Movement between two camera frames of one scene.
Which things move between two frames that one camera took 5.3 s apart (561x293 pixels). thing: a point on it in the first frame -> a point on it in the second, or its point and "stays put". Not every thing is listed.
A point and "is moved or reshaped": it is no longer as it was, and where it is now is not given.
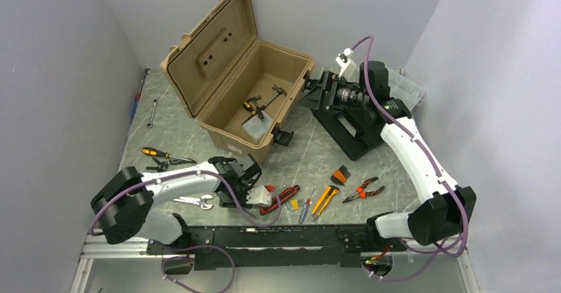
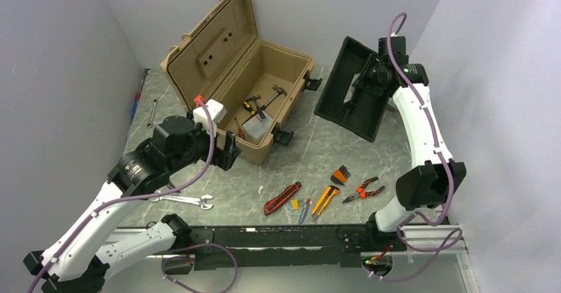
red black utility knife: [282, 196] stays put
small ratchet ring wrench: [151, 124] stays put
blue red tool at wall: [136, 101] stays put
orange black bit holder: [341, 176] stays put
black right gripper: [331, 83] -> [362, 84]
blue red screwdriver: [245, 211] -> [239, 130]
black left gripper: [248, 185] -> [224, 157]
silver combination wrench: [200, 202] stays put
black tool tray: [353, 145] is moved or reshaped
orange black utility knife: [324, 201] stays put
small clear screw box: [255, 129] stays put
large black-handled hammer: [280, 90] stays put
